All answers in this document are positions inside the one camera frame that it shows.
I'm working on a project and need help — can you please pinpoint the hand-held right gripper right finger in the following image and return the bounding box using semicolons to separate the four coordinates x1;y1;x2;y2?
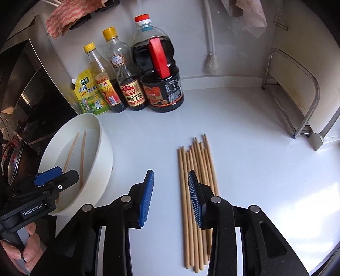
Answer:
188;171;310;276

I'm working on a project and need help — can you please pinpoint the light wooden chopstick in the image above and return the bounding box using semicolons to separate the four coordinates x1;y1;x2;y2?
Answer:
56;132;80;204
79;130;87;191

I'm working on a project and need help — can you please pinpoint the pile of wooden chopsticks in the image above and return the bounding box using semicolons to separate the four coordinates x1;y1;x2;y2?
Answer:
177;134;220;273

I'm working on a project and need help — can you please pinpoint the green yellow seasoning pouch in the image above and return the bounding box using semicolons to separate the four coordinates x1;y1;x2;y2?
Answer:
71;68;111;115

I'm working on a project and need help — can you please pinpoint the white round bowl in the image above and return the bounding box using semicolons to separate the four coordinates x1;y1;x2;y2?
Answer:
37;114;114;216

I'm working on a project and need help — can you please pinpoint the white cutting board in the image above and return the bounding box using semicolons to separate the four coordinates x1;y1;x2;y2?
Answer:
268;0;340;134

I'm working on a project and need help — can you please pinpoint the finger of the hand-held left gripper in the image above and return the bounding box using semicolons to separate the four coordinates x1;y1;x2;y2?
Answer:
5;167;63;197
32;170;80;204

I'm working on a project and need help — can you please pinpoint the black wall hook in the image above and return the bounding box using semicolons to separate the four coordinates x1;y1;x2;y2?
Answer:
94;0;120;13
68;13;92;31

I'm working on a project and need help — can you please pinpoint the person's left hand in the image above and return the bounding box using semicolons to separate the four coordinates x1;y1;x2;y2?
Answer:
0;222;40;274

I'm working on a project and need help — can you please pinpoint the yellow-capped soy sauce bottle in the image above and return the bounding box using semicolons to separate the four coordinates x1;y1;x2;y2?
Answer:
102;27;148;111

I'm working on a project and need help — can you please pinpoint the white dish brush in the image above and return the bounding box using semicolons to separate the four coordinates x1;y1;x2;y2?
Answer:
203;0;221;73

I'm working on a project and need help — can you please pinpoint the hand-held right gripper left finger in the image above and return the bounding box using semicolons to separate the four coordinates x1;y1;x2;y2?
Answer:
29;170;154;276

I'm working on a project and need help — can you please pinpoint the metal cutting board rack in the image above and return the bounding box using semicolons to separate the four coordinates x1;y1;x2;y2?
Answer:
262;48;320;140

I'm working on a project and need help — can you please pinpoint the large dark soy sauce bottle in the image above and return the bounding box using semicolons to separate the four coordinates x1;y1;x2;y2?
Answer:
132;15;184;113

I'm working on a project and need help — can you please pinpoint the yellow-capped clear vinegar bottle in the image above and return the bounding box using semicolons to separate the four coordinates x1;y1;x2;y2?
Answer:
83;42;128;113

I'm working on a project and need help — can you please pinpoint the dark pot with lid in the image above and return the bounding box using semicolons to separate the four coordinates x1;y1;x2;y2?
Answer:
0;138;26;186

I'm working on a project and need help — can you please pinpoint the red white dish cloth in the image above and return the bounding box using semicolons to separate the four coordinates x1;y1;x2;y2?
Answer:
46;0;112;40

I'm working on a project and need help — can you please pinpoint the stainless steel stove unit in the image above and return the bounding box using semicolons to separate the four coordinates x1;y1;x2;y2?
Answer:
0;16;77;149

